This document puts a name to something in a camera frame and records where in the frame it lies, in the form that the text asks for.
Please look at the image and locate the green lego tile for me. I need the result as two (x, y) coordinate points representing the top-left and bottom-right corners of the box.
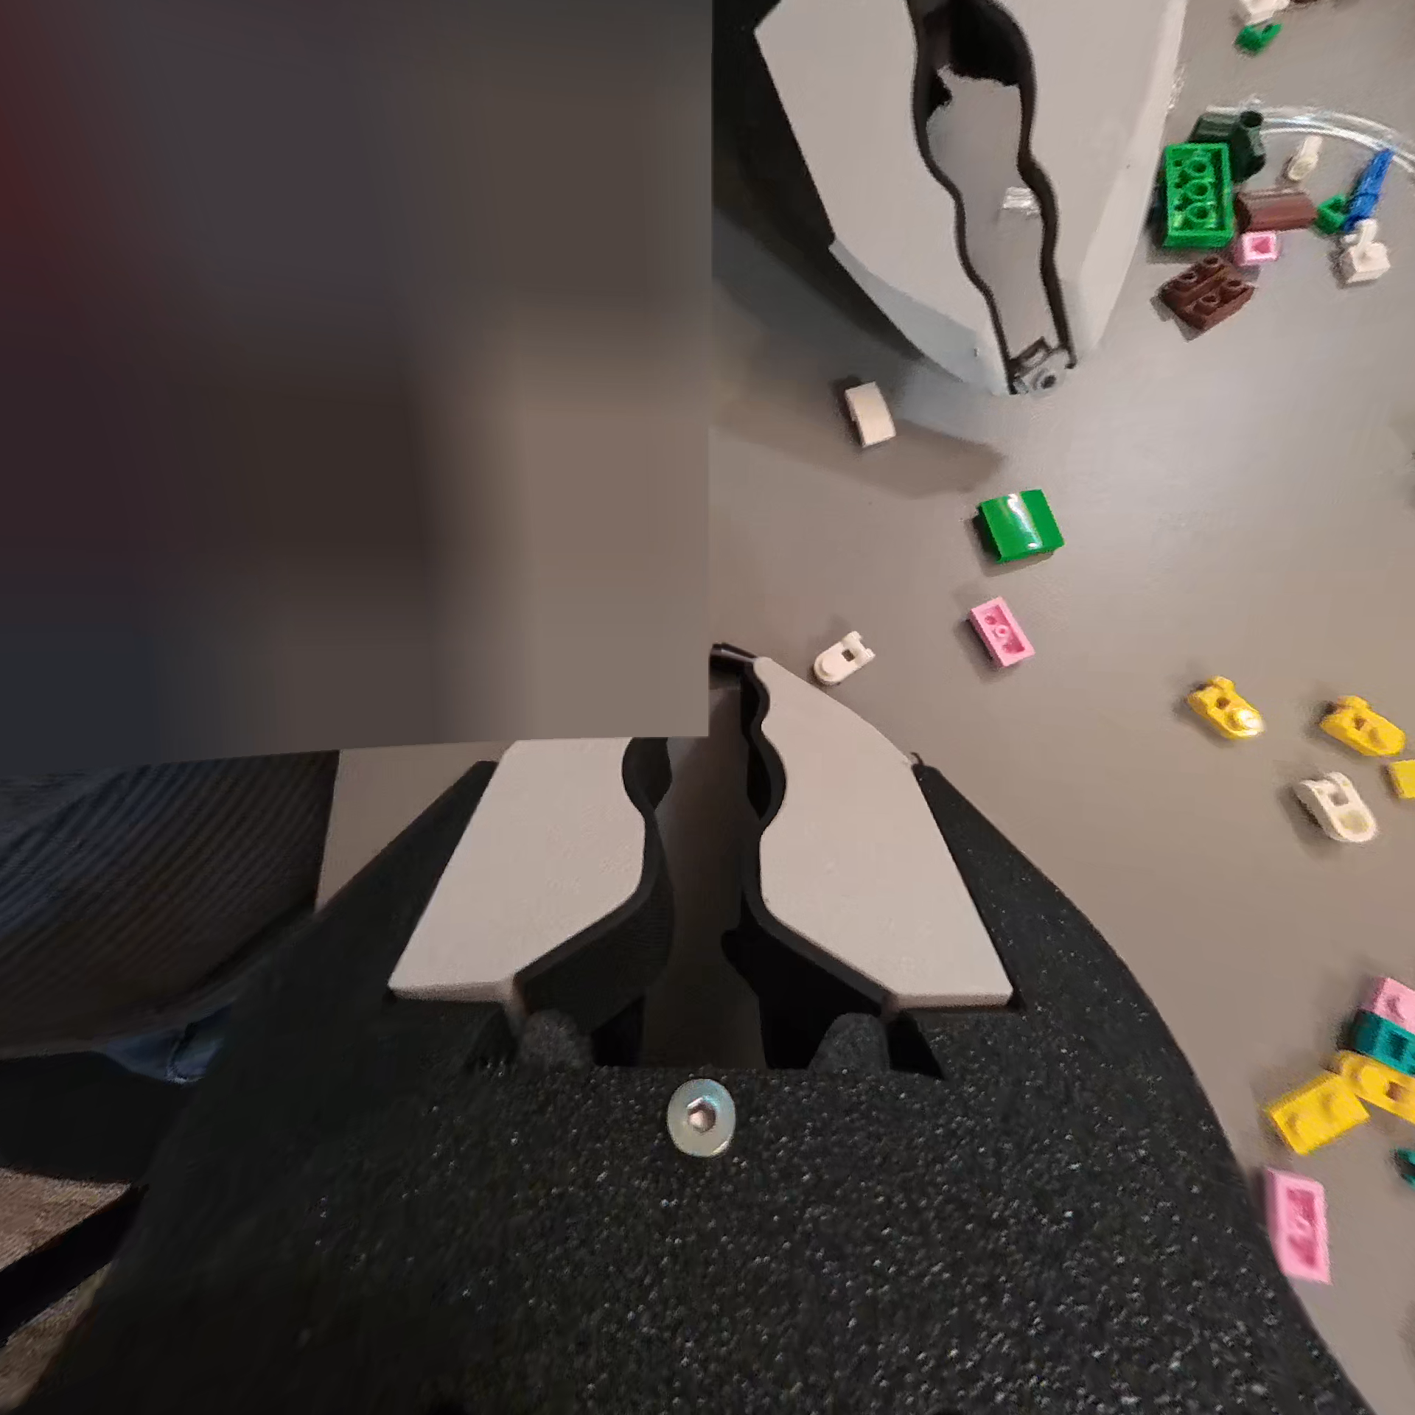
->
(975, 489), (1067, 566)

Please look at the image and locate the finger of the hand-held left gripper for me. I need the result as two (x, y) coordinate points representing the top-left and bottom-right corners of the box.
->
(996, 0), (1190, 366)
(754, 0), (1015, 395)

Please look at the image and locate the pile of colourful lego pieces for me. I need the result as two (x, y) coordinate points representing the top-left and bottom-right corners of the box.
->
(1182, 674), (1415, 1286)

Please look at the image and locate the wide green lego plate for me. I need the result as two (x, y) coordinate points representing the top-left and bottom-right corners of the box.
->
(1158, 140), (1237, 251)

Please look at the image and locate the transparent curved lego rod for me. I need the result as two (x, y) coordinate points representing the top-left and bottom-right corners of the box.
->
(1258, 105), (1415, 174)

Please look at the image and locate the dark green lego piece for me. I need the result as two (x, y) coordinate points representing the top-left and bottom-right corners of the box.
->
(1190, 107), (1268, 179)

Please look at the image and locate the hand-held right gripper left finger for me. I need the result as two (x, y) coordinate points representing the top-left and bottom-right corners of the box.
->
(387, 737), (675, 1068)

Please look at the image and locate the person's dark ribbed sweater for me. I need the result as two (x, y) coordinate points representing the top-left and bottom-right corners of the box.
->
(0, 757), (340, 1055)

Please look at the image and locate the blue lego bar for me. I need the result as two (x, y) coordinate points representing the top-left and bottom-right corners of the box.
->
(1342, 149), (1394, 229)

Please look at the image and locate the pink lego tile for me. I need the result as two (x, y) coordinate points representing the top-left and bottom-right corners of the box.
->
(966, 595), (1037, 673)

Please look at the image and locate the dark brown lego plate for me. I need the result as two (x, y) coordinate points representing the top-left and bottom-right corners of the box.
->
(1156, 255), (1256, 332)

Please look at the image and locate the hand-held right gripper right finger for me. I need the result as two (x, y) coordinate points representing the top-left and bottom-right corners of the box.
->
(720, 657), (1013, 1070)

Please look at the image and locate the person's blue jeans leg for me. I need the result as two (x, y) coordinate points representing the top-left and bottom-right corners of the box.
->
(104, 1014), (235, 1085)

